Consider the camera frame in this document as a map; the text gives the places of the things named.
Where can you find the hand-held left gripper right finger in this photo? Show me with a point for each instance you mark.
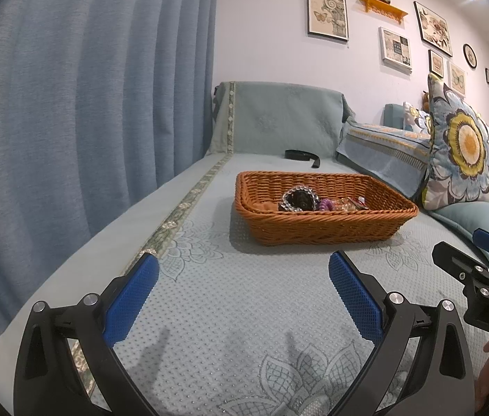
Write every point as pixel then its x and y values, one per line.
pixel 355 297

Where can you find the covered sofa armrest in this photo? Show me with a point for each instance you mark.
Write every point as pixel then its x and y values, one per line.
pixel 279 117

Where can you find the striped grey-blue pillow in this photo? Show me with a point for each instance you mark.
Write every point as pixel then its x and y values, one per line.
pixel 383 151

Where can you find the large floral pillow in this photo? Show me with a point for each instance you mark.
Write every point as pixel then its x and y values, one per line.
pixel 465 147

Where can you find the quilted teal sofa cover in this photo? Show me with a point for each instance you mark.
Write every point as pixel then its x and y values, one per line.
pixel 236 294

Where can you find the blue curtain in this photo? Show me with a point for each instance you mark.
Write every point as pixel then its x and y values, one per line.
pixel 75 117

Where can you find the white picture frame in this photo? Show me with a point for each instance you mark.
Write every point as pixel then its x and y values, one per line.
pixel 395 48

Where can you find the butterfly print picture frame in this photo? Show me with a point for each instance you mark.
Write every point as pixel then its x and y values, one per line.
pixel 457 79

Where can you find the large butterfly picture frame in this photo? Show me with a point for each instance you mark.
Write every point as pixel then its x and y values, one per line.
pixel 327 13

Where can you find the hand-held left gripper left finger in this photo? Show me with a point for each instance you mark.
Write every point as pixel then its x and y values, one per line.
pixel 129 301

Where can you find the black hair clip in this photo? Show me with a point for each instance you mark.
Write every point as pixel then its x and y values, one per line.
pixel 303 200

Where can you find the orange wall shelf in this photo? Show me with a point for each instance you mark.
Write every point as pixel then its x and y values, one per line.
pixel 383 6

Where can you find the small black picture frame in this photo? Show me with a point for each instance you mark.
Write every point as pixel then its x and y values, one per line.
pixel 435 63

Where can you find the brown wicker basket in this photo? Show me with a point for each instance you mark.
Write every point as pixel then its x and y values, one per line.
pixel 314 232

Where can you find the small floral pillow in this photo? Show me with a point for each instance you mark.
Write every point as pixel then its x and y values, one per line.
pixel 415 117

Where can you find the teal piped sofa cushion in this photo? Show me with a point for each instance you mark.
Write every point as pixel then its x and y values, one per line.
pixel 457 219

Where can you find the floral print picture frame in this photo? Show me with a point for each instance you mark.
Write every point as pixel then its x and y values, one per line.
pixel 433 28

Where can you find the plain teal back cushion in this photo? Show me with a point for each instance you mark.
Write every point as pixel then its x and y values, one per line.
pixel 392 115

